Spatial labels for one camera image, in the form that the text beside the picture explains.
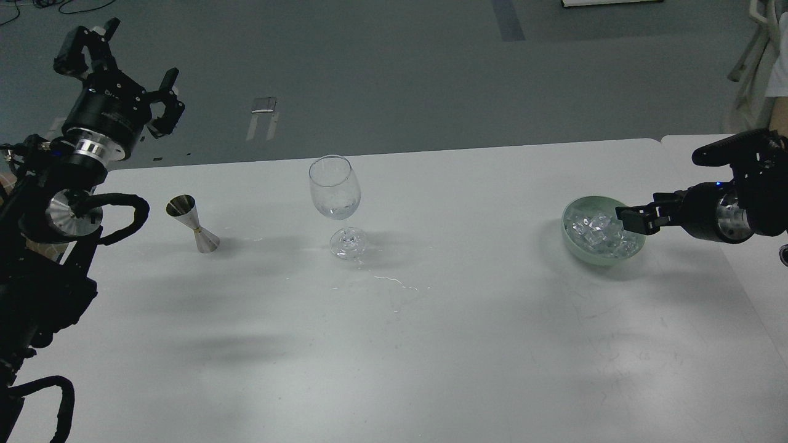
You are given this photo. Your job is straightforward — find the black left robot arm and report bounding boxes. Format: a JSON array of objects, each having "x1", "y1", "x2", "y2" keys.
[{"x1": 1, "y1": 18, "x2": 185, "y2": 442}]

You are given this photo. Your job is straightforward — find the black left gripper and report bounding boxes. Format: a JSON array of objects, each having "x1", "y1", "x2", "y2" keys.
[{"x1": 53, "y1": 17, "x2": 185, "y2": 162}]

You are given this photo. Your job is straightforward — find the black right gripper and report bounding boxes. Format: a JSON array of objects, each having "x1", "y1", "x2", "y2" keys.
[{"x1": 616, "y1": 183, "x2": 755, "y2": 244}]

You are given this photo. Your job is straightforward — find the white board on floor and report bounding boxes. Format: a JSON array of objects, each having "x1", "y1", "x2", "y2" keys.
[{"x1": 560, "y1": 0, "x2": 661, "y2": 8}]

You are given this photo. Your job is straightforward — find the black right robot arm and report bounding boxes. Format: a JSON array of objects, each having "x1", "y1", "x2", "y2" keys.
[{"x1": 614, "y1": 143, "x2": 786, "y2": 244}]

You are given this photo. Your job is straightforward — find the clear wine glass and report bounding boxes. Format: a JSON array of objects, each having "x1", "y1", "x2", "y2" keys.
[{"x1": 308, "y1": 154, "x2": 367, "y2": 260}]

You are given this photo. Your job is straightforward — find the green bowl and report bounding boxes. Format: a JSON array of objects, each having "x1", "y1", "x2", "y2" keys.
[{"x1": 560, "y1": 196, "x2": 646, "y2": 267}]

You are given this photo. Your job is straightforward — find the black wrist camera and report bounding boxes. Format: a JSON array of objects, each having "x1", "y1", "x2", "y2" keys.
[{"x1": 691, "y1": 129, "x2": 772, "y2": 167}]

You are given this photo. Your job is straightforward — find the black floor cable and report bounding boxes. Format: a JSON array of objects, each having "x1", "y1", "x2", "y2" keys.
[{"x1": 0, "y1": 0, "x2": 115, "y2": 25}]

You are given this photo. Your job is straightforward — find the clear ice cubes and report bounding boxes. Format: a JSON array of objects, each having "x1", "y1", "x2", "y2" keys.
[{"x1": 563, "y1": 209, "x2": 642, "y2": 259}]

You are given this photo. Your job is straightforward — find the steel cocktail jigger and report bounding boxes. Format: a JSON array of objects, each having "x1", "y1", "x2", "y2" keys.
[{"x1": 166, "y1": 194, "x2": 220, "y2": 254}]

